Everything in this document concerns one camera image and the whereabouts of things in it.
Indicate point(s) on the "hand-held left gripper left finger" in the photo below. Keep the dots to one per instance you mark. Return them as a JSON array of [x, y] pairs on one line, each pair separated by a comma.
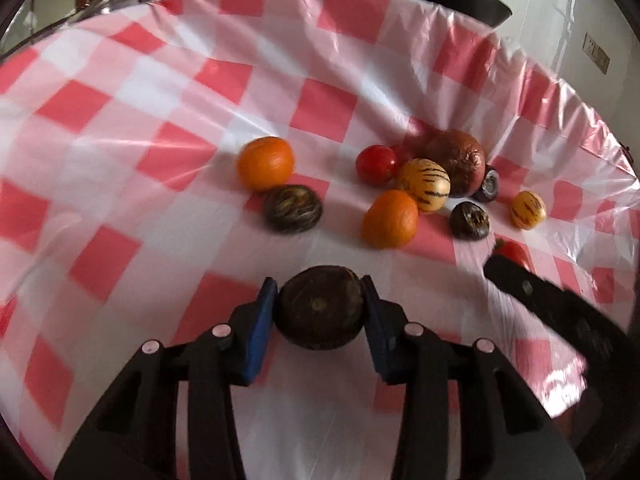
[[260, 332]]

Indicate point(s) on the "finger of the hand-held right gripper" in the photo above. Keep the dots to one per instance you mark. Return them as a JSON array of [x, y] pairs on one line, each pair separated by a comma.
[[540, 295]]

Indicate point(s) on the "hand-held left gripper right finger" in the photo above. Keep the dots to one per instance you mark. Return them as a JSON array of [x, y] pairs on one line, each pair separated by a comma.
[[378, 332]]

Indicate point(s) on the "red tomato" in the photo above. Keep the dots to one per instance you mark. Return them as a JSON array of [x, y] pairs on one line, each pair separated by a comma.
[[403, 152], [376, 164], [514, 252]]

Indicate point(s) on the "dark brown round fruit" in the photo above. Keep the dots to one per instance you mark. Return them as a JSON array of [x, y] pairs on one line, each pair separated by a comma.
[[469, 220], [488, 185], [320, 307], [292, 208]]

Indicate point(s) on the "orange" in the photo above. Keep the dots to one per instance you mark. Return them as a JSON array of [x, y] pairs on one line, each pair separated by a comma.
[[390, 218], [265, 162]]

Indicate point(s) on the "small yellow striped melon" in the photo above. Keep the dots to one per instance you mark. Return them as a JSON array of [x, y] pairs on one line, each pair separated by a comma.
[[528, 209]]

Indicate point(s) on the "large yellow striped melon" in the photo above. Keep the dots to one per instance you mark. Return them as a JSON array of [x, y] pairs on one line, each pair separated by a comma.
[[424, 184]]

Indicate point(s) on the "large brown round fruit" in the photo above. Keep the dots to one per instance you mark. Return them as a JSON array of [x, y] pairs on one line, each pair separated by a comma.
[[457, 160]]

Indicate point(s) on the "red white checkered tablecloth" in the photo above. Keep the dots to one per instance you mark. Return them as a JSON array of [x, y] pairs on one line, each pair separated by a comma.
[[150, 160]]

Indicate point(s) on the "wall socket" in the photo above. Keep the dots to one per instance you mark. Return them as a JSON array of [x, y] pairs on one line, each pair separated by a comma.
[[597, 53]]

